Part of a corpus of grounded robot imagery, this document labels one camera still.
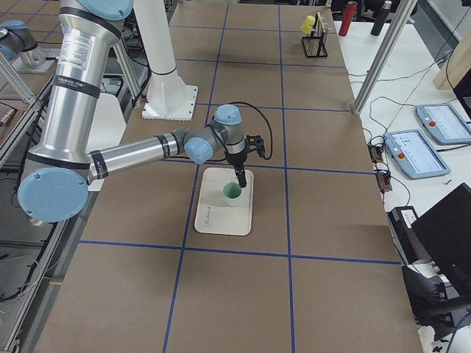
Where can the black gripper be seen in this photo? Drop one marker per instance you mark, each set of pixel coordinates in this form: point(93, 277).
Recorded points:
point(234, 158)

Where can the light green cup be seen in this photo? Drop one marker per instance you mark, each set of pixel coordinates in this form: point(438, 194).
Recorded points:
point(232, 193)

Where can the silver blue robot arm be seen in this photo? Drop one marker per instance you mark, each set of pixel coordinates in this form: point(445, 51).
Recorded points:
point(59, 169)

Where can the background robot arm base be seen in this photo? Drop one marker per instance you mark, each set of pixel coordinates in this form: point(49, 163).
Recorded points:
point(20, 48)

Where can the white plastic tray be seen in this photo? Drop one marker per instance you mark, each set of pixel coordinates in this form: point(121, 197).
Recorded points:
point(219, 214)

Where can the yellow cup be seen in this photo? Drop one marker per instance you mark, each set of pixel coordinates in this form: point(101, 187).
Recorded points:
point(308, 24)

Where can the white plastic chair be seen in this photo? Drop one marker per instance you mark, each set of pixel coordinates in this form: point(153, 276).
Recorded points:
point(108, 124)

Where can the orange circuit board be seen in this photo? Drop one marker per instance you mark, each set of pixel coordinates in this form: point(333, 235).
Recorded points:
point(382, 171)

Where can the near teach pendant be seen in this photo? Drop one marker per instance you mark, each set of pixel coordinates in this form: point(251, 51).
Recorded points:
point(415, 155)

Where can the teach pendant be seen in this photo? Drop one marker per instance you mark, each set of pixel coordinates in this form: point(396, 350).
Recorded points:
point(443, 123)
point(415, 155)

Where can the black box with label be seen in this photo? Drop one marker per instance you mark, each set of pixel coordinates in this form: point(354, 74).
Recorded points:
point(408, 246)

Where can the red bottle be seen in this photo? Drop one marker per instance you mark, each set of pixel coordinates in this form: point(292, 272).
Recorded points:
point(348, 16)

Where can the far teach pendant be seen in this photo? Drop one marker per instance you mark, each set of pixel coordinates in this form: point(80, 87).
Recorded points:
point(443, 123)

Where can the black bottle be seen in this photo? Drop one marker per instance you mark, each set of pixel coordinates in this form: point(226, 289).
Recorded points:
point(381, 16)

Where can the black laptop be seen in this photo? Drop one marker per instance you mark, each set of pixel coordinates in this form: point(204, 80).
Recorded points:
point(444, 231)

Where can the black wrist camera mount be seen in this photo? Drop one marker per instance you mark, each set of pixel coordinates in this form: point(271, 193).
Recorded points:
point(255, 143)

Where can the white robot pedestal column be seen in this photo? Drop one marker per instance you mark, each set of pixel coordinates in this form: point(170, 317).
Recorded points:
point(167, 96)

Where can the black wire cup rack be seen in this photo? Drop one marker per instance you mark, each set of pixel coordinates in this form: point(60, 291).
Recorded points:
point(314, 44)

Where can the aluminium frame post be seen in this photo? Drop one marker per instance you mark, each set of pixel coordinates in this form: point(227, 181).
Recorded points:
point(395, 29)

